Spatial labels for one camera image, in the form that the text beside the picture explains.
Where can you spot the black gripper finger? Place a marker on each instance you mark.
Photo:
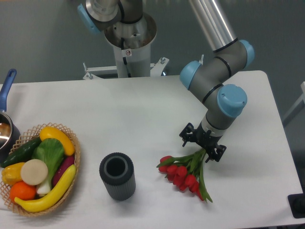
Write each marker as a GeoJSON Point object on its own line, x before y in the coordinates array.
{"type": "Point", "coordinates": [215, 153]}
{"type": "Point", "coordinates": [188, 134]}

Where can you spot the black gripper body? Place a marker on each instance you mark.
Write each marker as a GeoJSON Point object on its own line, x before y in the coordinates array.
{"type": "Point", "coordinates": [206, 140]}

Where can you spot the red tulip bouquet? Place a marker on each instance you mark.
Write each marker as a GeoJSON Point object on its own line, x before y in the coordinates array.
{"type": "Point", "coordinates": [186, 172]}

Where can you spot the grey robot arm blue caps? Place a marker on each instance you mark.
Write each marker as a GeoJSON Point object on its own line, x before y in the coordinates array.
{"type": "Point", "coordinates": [207, 82]}

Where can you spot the dark grey ribbed vase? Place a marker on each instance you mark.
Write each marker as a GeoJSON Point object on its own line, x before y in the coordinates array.
{"type": "Point", "coordinates": [117, 173]}

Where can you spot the black device at table edge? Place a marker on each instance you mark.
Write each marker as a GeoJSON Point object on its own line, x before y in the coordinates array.
{"type": "Point", "coordinates": [297, 205]}

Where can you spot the purple sweet potato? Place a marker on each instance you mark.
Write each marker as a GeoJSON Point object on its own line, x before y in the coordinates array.
{"type": "Point", "coordinates": [68, 161]}

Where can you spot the green bok choy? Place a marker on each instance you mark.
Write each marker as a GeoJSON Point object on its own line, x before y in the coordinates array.
{"type": "Point", "coordinates": [51, 152]}

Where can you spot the yellow squash upper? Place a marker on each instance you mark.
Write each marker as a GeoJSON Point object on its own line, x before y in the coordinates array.
{"type": "Point", "coordinates": [53, 132]}

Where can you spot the woven wicker basket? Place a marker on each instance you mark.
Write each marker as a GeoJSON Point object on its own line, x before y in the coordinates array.
{"type": "Point", "coordinates": [25, 137]}

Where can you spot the beige round disc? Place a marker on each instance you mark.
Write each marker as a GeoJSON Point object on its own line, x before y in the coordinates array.
{"type": "Point", "coordinates": [34, 172]}

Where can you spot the green cucumber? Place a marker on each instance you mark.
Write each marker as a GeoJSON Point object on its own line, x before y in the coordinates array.
{"type": "Point", "coordinates": [22, 153]}

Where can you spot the yellow banana-shaped squash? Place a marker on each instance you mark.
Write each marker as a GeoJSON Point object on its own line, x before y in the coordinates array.
{"type": "Point", "coordinates": [53, 196]}

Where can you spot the orange fruit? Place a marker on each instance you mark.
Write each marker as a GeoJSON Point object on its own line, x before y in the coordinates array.
{"type": "Point", "coordinates": [23, 191]}

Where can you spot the yellow bell pepper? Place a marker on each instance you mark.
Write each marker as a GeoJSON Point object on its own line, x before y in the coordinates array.
{"type": "Point", "coordinates": [12, 174]}

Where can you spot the white frame at right edge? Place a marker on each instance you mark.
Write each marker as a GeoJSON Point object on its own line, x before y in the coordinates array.
{"type": "Point", "coordinates": [296, 108]}

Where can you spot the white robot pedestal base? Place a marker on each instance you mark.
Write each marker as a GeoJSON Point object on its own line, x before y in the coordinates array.
{"type": "Point", "coordinates": [131, 40]}

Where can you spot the blue-handled saucepan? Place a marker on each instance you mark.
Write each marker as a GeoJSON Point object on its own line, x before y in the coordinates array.
{"type": "Point", "coordinates": [9, 133]}

